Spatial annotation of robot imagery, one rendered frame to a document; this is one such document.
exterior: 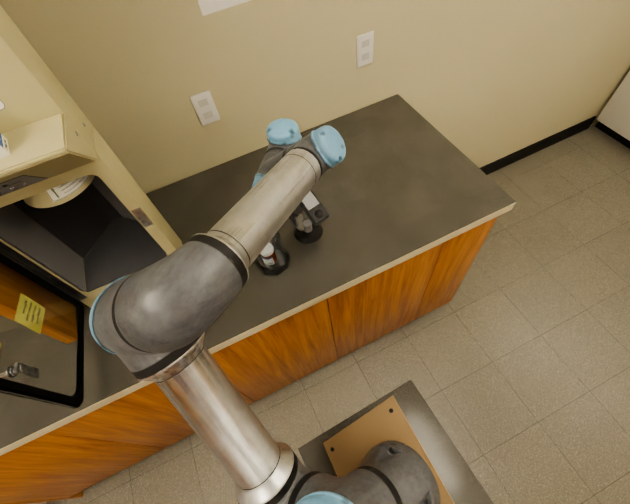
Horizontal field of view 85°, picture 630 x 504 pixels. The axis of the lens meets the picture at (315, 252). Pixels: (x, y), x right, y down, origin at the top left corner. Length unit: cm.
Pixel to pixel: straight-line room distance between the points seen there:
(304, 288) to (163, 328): 65
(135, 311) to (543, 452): 185
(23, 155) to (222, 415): 54
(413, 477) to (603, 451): 152
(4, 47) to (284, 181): 49
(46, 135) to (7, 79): 10
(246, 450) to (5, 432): 80
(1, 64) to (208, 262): 51
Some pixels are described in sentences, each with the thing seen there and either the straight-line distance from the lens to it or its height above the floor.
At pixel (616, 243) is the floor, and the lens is 269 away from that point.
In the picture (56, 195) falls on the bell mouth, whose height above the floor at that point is 134.
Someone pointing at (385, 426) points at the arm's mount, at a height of 110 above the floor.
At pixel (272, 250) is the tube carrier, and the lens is 97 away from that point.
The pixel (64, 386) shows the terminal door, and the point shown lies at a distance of 107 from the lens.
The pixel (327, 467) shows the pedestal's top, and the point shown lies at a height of 94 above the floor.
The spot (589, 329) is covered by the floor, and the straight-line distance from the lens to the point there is 232.
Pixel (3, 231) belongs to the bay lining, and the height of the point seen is 130.
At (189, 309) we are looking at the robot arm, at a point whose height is 150.
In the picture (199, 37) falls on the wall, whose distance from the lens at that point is 126.
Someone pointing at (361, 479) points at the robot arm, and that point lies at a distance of 66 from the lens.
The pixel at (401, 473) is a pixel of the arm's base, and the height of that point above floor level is 116.
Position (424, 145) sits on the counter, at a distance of 142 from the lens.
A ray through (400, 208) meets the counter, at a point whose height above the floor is 94.
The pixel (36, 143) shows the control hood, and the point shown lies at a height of 151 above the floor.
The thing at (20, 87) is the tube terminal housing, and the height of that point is 157.
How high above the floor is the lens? 186
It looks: 57 degrees down
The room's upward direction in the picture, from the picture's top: 11 degrees counter-clockwise
